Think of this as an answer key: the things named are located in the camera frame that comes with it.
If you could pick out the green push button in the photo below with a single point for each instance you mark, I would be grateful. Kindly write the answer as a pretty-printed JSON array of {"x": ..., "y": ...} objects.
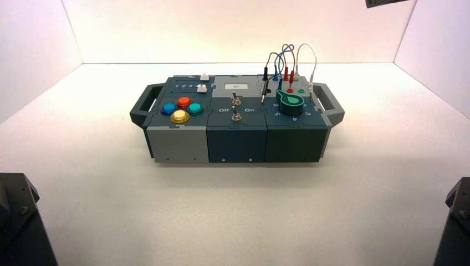
[{"x": 195, "y": 108}]

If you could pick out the yellow push button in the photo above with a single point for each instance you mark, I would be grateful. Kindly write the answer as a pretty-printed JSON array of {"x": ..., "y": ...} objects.
[{"x": 180, "y": 116}]

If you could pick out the red push button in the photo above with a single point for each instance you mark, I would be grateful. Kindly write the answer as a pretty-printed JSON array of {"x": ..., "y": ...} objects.
[{"x": 184, "y": 101}]

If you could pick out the blue push button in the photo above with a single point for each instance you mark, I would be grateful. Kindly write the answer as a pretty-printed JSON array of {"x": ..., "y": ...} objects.
[{"x": 169, "y": 108}]

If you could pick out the grey and teal task box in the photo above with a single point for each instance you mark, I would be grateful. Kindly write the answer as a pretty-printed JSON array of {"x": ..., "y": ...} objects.
[{"x": 236, "y": 137}]

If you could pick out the small white display panel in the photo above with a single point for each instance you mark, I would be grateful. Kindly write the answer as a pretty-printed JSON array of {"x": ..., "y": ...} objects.
[{"x": 235, "y": 86}]

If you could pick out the white slider knob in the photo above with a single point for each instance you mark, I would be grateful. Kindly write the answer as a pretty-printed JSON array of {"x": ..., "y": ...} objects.
[
  {"x": 201, "y": 88},
  {"x": 205, "y": 77}
]

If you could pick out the green rotary dial knob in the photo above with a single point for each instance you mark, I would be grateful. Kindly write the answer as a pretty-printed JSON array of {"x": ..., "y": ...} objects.
[{"x": 290, "y": 103}]

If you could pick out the dark overhead fixture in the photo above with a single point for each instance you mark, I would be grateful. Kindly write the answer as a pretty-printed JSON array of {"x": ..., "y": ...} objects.
[{"x": 382, "y": 3}]

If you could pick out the metal toggle switch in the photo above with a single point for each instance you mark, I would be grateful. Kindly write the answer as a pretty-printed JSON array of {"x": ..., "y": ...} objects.
[
  {"x": 235, "y": 98},
  {"x": 236, "y": 116}
]

